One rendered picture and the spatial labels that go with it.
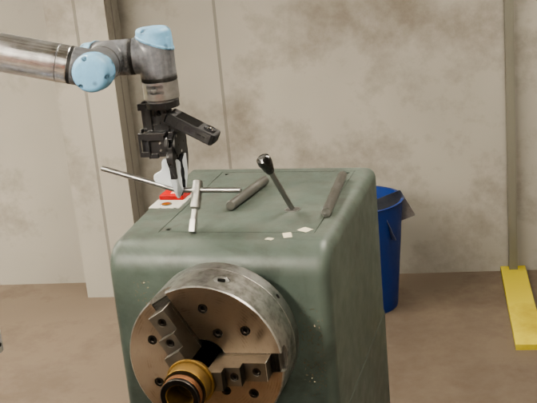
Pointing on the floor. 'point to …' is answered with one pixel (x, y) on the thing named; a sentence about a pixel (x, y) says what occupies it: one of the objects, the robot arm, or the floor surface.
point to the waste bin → (391, 241)
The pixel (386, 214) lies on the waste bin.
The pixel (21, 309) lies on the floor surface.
